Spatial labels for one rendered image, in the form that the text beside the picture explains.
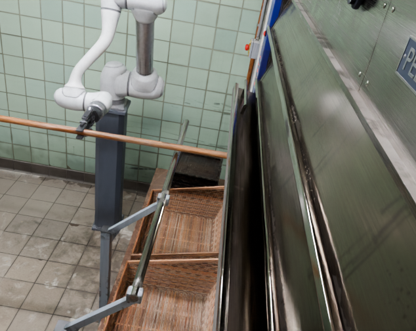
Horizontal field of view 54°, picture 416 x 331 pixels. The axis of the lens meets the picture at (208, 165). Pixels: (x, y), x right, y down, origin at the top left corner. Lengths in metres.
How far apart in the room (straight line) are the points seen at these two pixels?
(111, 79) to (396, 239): 2.23
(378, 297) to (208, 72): 2.65
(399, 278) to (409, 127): 0.18
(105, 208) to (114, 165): 0.38
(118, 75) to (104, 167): 0.67
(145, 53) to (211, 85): 0.82
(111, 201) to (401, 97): 2.61
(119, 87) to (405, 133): 2.18
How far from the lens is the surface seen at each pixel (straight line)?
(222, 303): 0.92
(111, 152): 2.80
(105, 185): 2.96
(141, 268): 1.32
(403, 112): 0.59
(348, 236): 0.62
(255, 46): 2.63
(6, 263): 3.06
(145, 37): 2.34
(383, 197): 0.60
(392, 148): 0.59
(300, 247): 0.92
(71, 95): 2.24
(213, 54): 3.02
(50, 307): 2.76
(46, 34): 3.29
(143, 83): 2.53
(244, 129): 1.69
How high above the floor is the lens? 2.13
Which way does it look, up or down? 31 degrees down
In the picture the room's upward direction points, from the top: 10 degrees clockwise
